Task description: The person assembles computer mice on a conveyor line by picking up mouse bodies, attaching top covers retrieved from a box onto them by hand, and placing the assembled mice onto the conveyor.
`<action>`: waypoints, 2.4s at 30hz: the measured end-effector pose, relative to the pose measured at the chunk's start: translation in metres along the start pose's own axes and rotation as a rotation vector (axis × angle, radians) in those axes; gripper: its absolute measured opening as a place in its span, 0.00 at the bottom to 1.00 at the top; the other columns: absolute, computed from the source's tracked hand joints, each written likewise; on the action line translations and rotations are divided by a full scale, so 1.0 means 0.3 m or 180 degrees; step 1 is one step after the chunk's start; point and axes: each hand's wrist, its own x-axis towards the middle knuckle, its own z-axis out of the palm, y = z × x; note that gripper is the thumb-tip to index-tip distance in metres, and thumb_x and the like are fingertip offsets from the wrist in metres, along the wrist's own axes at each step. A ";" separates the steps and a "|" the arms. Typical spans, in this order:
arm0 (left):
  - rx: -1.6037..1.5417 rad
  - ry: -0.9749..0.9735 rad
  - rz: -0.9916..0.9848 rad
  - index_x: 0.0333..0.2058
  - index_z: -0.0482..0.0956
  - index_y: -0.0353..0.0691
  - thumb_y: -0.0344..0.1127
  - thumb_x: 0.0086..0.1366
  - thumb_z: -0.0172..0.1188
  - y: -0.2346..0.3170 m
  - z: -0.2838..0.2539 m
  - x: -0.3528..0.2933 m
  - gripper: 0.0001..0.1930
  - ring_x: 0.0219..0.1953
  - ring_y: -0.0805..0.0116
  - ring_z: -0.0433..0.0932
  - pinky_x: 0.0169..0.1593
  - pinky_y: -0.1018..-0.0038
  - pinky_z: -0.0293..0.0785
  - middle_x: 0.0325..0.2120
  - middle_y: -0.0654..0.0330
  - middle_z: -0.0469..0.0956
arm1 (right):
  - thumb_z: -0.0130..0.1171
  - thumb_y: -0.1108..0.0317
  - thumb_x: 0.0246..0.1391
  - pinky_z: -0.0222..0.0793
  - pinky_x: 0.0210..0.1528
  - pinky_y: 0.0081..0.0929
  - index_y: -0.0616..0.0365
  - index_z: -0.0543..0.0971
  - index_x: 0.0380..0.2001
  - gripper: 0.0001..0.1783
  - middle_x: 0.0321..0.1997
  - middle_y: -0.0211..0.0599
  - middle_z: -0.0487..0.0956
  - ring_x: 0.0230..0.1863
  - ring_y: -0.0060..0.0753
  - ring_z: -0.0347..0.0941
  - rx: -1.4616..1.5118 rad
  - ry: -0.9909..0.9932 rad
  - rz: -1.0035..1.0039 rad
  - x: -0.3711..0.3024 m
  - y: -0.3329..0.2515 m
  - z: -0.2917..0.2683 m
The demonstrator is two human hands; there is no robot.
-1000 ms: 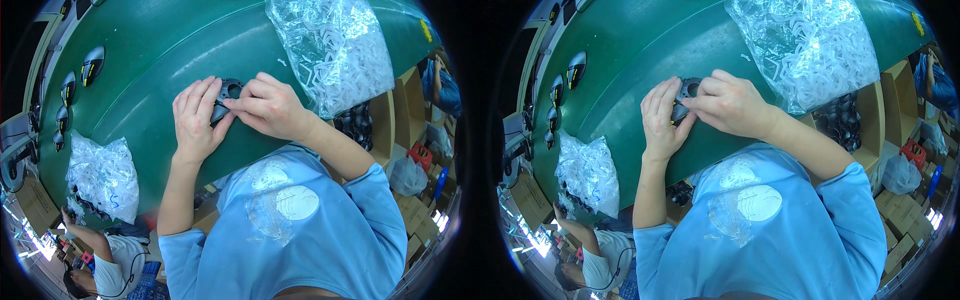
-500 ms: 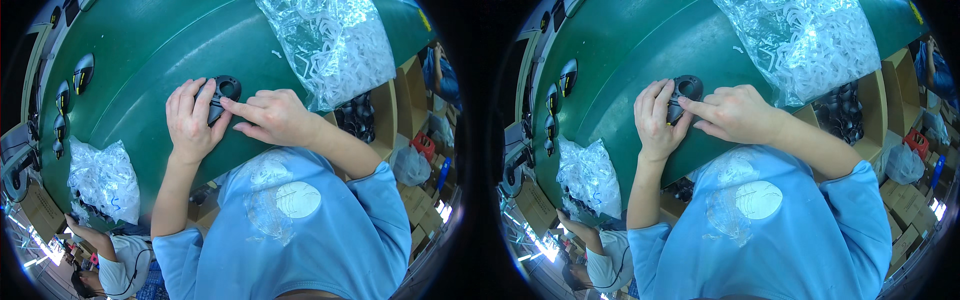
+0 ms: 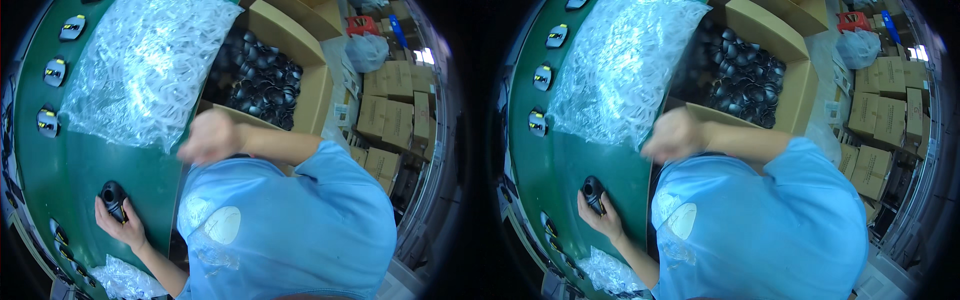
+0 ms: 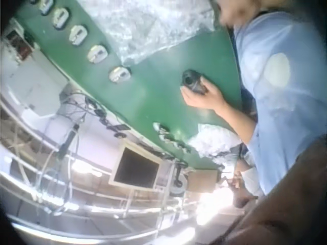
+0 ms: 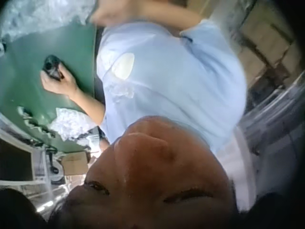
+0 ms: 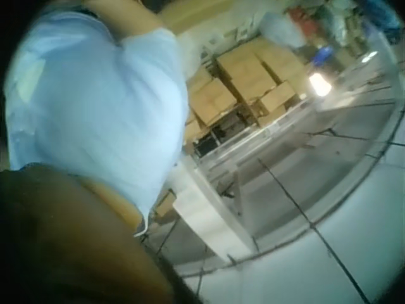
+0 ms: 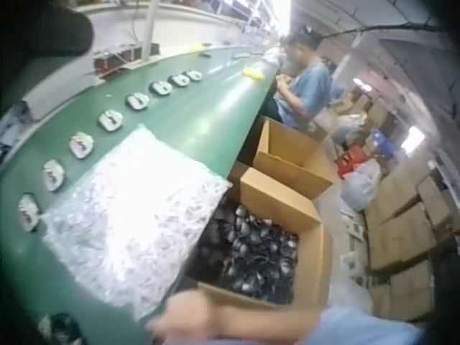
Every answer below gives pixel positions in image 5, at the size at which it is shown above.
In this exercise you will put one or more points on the person's right hand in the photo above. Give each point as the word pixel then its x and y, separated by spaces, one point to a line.
pixel 103 13

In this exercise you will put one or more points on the person's left hand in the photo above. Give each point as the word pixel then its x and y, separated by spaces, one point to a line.
pixel 59 84

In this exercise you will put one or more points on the black round metal part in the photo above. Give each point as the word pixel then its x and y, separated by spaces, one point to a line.
pixel 53 66

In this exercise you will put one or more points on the green table mat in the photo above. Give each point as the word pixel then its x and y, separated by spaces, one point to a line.
pixel 28 59

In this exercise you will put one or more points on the crumpled white plastic bag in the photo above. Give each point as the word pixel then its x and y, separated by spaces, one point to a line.
pixel 71 124

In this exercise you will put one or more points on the row of small black parts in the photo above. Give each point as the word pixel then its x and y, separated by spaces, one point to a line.
pixel 35 124

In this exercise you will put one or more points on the heap of clear plastic wrap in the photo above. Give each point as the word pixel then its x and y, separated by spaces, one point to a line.
pixel 43 14

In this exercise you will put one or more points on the small brown cardboard box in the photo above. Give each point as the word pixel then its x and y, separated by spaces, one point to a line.
pixel 75 163

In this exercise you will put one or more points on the dark open crate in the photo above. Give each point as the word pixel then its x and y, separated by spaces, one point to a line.
pixel 14 159

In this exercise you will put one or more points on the coil of clear plastic tubing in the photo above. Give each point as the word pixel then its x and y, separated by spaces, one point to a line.
pixel 274 114

